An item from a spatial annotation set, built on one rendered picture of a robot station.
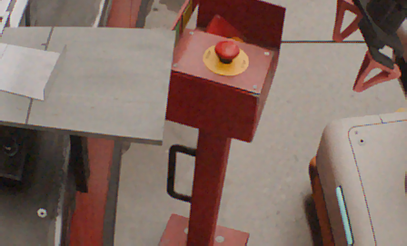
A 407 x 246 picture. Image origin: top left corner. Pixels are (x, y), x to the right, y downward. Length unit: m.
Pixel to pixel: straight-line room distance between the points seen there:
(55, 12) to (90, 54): 0.28
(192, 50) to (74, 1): 0.23
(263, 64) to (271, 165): 0.90
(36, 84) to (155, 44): 0.17
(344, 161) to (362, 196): 0.13
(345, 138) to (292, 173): 0.31
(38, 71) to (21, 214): 0.20
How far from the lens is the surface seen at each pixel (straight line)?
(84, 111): 0.93
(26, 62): 1.00
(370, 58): 0.95
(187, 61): 1.30
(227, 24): 1.44
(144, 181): 2.12
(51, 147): 1.06
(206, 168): 1.55
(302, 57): 2.49
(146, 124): 0.92
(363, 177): 1.85
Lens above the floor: 1.69
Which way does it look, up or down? 48 degrees down
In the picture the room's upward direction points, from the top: 6 degrees clockwise
